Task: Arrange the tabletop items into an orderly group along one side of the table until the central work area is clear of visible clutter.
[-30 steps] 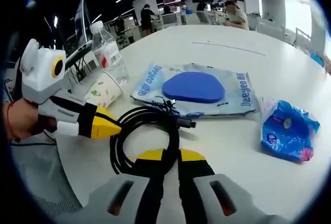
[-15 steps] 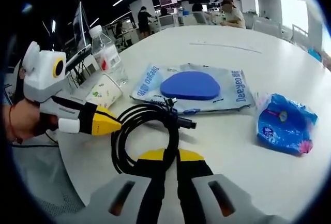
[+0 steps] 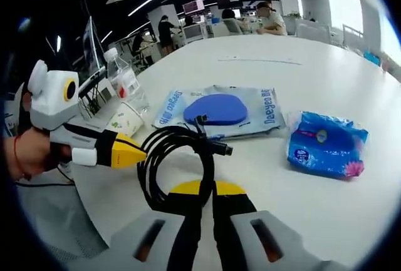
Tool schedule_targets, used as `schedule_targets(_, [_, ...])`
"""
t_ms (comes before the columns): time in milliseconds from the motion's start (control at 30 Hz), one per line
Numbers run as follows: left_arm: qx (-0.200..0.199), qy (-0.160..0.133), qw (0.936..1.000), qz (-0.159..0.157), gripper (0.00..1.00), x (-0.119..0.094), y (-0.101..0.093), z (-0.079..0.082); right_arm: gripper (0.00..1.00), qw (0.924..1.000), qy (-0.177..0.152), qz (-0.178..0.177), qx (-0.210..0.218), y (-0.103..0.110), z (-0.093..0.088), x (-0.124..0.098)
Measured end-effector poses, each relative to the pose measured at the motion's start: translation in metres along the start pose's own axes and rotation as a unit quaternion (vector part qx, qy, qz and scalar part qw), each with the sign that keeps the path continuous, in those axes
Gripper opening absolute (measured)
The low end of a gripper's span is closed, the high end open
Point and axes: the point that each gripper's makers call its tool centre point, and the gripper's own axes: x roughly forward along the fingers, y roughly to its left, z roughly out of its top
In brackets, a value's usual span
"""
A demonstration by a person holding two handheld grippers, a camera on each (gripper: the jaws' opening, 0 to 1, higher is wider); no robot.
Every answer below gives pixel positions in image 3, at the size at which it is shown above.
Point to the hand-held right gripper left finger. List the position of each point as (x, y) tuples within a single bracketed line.
[(185, 221)]

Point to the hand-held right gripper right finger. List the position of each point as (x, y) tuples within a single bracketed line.
[(232, 221)]

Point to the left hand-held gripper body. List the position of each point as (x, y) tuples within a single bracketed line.
[(50, 99)]

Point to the white green-print paper cup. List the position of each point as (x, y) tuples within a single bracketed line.
[(125, 122)]

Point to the clear plastic water bottle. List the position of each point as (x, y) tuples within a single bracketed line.
[(125, 80)]

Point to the clear bag with blue pad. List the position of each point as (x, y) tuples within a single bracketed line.
[(266, 114)]

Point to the blue tissue pack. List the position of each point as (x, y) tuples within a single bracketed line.
[(326, 149)]

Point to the person's left hand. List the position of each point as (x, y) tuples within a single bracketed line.
[(37, 152)]

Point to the white monitor cart shelf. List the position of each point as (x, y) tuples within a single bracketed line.
[(92, 81)]

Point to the white-framed monitor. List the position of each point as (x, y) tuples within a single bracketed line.
[(92, 45)]

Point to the grey mesh chair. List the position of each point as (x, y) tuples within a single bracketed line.
[(56, 227)]

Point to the white office chair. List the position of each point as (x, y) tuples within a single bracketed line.
[(195, 33)]

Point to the white table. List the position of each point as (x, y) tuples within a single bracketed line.
[(250, 74)]

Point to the blue box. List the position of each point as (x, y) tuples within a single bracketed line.
[(372, 58)]

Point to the green potted plant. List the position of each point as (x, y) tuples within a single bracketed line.
[(295, 15)]

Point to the pink wall screen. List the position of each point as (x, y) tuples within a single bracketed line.
[(193, 6)]

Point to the dark wall screen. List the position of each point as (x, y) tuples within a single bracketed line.
[(229, 2)]

